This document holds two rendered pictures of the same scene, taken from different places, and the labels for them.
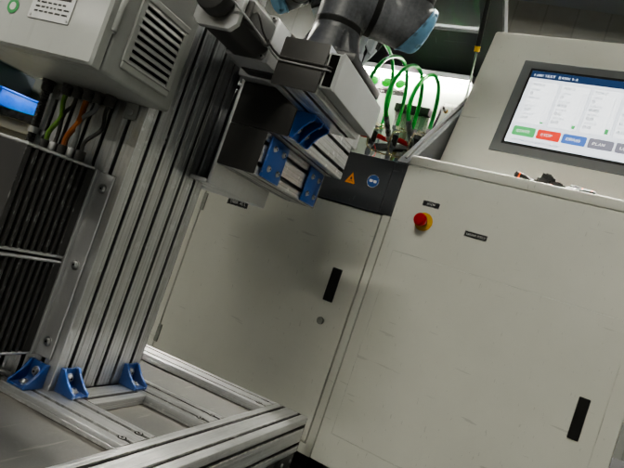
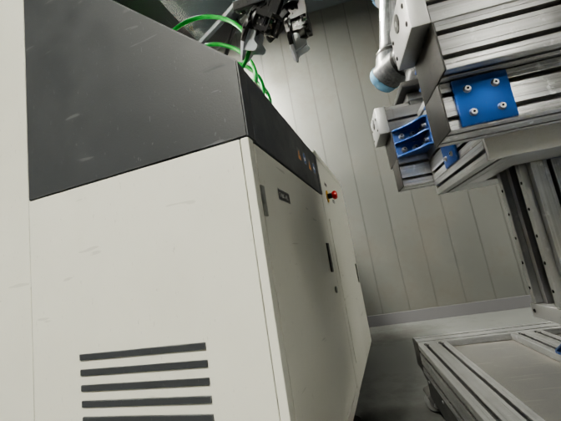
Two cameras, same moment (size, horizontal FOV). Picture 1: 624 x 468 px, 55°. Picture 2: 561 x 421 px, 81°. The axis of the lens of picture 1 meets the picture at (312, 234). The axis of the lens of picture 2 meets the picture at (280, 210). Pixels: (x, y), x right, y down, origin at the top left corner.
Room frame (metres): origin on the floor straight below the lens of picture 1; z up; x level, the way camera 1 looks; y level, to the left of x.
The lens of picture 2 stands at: (2.13, 0.98, 0.54)
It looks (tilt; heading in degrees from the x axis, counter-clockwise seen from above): 10 degrees up; 258
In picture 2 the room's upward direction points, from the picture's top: 9 degrees counter-clockwise
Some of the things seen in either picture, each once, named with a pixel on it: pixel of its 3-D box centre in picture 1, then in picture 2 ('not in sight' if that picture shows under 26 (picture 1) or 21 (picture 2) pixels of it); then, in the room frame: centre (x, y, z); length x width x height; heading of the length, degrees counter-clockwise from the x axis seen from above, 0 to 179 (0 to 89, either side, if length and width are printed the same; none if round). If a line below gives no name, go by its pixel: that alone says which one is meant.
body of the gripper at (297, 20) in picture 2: not in sight; (295, 20); (1.76, 0.03, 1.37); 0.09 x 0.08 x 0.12; 150
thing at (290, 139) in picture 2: (303, 167); (286, 151); (1.89, 0.10, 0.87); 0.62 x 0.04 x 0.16; 60
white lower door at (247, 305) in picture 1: (255, 292); (317, 298); (1.88, 0.11, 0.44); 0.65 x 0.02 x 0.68; 60
